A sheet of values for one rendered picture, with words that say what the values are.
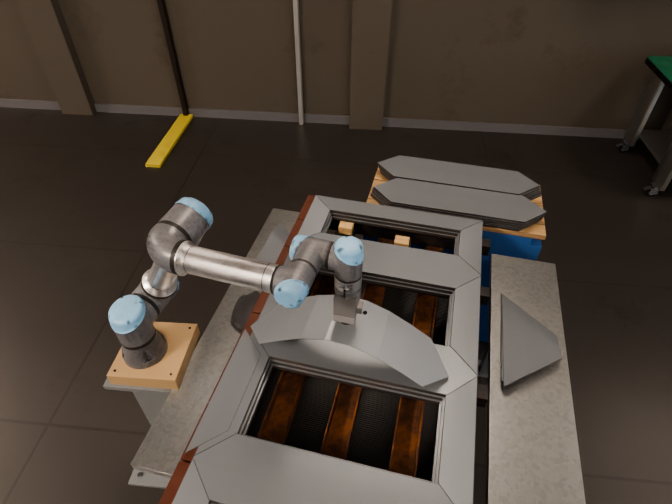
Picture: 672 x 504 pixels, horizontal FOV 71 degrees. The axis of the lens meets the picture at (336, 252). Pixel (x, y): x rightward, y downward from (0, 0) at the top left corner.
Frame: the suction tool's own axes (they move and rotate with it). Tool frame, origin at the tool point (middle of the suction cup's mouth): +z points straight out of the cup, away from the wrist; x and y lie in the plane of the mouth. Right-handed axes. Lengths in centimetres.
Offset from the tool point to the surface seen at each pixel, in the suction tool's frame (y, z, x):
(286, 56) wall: 297, 43, 116
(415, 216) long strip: 75, 16, -14
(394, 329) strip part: 2.8, 2.8, -14.4
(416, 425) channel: -10.3, 33.0, -26.4
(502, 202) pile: 95, 16, -51
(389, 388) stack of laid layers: -8.3, 17.7, -15.9
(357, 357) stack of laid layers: -1.0, 15.7, -4.3
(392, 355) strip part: -6.1, 3.5, -15.2
